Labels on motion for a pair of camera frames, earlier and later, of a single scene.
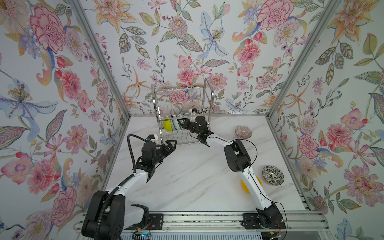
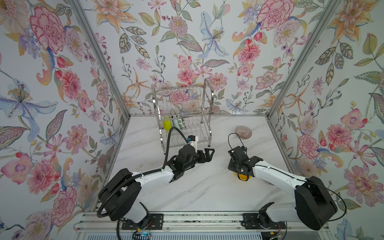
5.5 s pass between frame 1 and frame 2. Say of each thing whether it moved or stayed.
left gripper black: moved
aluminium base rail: stayed
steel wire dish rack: stayed
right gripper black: moved
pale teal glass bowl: stayed
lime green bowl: stayed
